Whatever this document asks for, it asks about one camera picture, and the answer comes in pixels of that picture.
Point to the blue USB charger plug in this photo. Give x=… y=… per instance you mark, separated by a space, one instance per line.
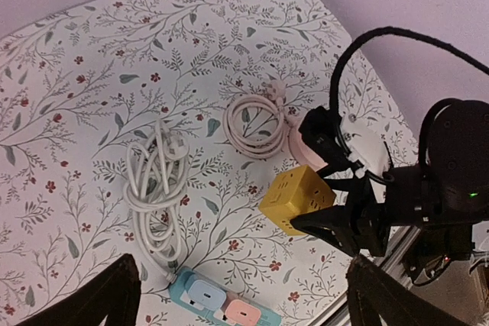
x=204 y=293

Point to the pink round power socket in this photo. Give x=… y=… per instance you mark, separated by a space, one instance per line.
x=302 y=153

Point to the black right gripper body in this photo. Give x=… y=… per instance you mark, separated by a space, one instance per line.
x=402 y=206

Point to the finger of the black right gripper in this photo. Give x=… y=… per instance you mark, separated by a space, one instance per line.
x=357 y=189
x=332 y=225

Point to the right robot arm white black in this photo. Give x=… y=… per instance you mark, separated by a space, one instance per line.
x=444 y=194

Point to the pink USB charger plug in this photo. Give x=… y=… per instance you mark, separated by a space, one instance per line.
x=241 y=312

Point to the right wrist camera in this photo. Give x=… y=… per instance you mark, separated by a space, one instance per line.
x=343 y=143

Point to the aluminium front rail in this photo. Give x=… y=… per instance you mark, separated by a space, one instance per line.
x=337 y=313

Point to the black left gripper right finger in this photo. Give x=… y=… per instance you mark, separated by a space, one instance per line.
x=374 y=298

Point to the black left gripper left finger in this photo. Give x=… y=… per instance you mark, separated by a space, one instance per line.
x=110 y=298

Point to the floral patterned table mat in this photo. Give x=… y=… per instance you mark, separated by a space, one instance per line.
x=81 y=85

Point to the yellow cube socket adapter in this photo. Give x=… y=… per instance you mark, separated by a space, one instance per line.
x=295 y=192

